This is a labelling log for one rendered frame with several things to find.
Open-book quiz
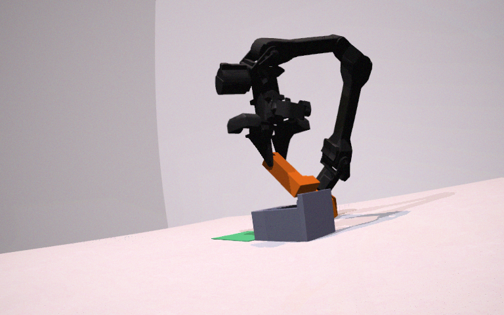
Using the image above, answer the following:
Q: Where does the orange l-shaped part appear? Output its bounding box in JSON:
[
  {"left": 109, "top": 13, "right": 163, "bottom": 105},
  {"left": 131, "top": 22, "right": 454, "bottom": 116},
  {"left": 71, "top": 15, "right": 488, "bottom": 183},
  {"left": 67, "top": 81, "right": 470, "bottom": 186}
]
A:
[{"left": 262, "top": 152, "right": 320, "bottom": 198}]

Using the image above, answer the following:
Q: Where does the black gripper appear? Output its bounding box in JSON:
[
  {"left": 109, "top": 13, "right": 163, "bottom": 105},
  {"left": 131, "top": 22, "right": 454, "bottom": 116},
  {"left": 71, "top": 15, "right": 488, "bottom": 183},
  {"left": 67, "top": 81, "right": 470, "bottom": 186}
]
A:
[{"left": 227, "top": 89, "right": 310, "bottom": 167}]

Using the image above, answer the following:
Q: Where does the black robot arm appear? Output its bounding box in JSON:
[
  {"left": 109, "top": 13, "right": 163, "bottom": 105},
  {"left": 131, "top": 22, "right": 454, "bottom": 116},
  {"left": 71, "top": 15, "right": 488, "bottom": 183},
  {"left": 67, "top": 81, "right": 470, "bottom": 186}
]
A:
[{"left": 215, "top": 34, "right": 373, "bottom": 190}]

